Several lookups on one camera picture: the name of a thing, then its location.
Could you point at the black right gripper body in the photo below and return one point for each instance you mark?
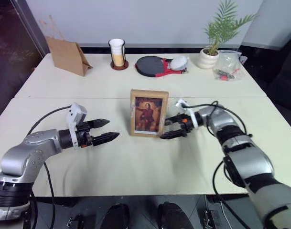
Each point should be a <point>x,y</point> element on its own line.
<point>181,124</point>

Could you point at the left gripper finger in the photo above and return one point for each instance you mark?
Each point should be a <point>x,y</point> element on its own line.
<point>100,122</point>
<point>105,138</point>

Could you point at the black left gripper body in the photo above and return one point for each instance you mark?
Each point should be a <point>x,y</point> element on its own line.
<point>83,137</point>

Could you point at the wooden picture frame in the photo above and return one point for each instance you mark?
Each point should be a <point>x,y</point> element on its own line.
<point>147,114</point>

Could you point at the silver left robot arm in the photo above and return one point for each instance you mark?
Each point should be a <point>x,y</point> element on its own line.
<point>37,148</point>

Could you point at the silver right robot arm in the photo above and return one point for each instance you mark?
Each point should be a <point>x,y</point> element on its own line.
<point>248,162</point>

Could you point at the red table tennis paddle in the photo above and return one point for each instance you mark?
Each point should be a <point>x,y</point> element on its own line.
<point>168,71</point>

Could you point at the black table tennis paddle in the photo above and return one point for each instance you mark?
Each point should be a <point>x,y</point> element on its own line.
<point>148,66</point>

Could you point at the cup stack in holder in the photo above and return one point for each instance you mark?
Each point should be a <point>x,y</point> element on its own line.
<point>118,53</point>

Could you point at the green plant in white pot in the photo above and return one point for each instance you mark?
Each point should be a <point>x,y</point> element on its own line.
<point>208,57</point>

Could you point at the brown paper bag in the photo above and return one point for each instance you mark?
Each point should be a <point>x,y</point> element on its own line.
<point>66,57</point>

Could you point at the clear plastic bag of parts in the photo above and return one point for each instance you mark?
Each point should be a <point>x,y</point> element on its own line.
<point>227,65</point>

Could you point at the small black floor box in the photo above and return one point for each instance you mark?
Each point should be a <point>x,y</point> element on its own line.
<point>211,217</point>
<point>76,220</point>

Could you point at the black sofa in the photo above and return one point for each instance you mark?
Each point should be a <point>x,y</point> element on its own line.
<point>281,71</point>

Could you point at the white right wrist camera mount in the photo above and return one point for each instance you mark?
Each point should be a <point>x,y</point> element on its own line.
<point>182,104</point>

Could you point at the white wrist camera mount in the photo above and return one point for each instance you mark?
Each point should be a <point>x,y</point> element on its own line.
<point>182,104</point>
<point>76,114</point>

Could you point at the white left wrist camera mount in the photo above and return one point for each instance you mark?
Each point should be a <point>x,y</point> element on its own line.
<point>76,114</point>

